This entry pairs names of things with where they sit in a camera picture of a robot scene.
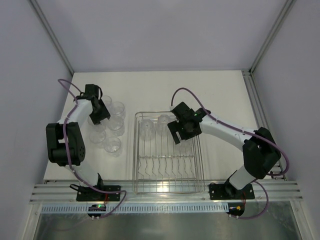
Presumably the clear plastic cup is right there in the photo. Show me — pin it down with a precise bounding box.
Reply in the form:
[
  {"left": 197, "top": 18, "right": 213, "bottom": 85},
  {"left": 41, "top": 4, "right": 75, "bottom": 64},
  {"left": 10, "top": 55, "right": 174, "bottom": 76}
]
[
  {"left": 177, "top": 139, "right": 193, "bottom": 152},
  {"left": 139, "top": 119, "right": 156, "bottom": 140},
  {"left": 156, "top": 114, "right": 171, "bottom": 135},
  {"left": 107, "top": 116, "right": 125, "bottom": 137},
  {"left": 103, "top": 136, "right": 123, "bottom": 158},
  {"left": 110, "top": 101, "right": 126, "bottom": 120},
  {"left": 101, "top": 95, "right": 113, "bottom": 110},
  {"left": 87, "top": 116, "right": 106, "bottom": 132},
  {"left": 89, "top": 130, "right": 107, "bottom": 144}
]

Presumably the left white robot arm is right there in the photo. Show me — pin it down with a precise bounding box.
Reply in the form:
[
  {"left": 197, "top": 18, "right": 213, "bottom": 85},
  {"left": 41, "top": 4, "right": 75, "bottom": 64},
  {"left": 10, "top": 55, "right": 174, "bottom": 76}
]
[{"left": 45, "top": 84, "right": 111, "bottom": 192}]

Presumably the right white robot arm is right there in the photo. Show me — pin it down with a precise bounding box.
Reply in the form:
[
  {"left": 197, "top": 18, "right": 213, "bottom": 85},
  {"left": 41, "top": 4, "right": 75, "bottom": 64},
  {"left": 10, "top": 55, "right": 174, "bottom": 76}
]
[{"left": 167, "top": 102, "right": 281, "bottom": 200}]

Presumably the right controller board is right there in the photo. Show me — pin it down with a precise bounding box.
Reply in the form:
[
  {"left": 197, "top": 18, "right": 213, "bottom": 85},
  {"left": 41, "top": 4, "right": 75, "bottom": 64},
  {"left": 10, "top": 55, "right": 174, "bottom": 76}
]
[{"left": 226, "top": 202, "right": 245, "bottom": 218}]

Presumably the controller board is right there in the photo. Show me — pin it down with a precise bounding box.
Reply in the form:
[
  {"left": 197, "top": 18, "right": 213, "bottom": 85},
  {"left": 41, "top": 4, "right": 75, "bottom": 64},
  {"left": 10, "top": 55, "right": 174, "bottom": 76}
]
[
  {"left": 87, "top": 204, "right": 107, "bottom": 220},
  {"left": 226, "top": 202, "right": 245, "bottom": 218}
]

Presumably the left controller board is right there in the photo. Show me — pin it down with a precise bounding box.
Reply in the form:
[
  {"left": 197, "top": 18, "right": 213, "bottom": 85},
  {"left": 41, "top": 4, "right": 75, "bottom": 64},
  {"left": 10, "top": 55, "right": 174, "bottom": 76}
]
[{"left": 87, "top": 204, "right": 107, "bottom": 220}]

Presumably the wire dish rack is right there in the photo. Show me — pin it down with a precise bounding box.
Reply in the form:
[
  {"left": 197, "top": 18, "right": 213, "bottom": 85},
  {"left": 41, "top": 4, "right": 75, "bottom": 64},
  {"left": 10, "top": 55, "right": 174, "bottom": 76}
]
[{"left": 132, "top": 111, "right": 205, "bottom": 185}]

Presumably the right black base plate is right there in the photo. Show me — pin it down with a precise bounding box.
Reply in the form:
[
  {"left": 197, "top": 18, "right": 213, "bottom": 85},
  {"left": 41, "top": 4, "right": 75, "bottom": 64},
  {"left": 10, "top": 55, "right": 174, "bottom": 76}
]
[{"left": 208, "top": 183, "right": 255, "bottom": 200}]

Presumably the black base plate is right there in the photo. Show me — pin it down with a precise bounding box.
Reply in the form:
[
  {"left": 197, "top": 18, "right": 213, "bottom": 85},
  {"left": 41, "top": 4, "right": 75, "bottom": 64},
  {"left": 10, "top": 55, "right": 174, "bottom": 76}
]
[
  {"left": 208, "top": 183, "right": 255, "bottom": 200},
  {"left": 76, "top": 185, "right": 121, "bottom": 202}
]

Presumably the slotted cable duct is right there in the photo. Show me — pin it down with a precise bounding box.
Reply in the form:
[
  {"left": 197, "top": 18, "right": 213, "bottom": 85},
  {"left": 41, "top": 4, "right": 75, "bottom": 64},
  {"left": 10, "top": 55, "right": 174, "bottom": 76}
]
[{"left": 41, "top": 202, "right": 228, "bottom": 214}]

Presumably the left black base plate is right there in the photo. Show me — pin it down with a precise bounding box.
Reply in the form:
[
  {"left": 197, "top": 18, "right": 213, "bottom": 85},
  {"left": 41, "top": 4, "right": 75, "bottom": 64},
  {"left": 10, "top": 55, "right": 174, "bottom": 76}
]
[{"left": 76, "top": 185, "right": 121, "bottom": 202}]

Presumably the aluminium frame rail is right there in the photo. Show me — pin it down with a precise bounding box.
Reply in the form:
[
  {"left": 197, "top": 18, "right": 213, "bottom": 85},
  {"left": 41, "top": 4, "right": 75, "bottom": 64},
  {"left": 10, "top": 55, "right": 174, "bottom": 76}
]
[{"left": 29, "top": 179, "right": 303, "bottom": 204}]

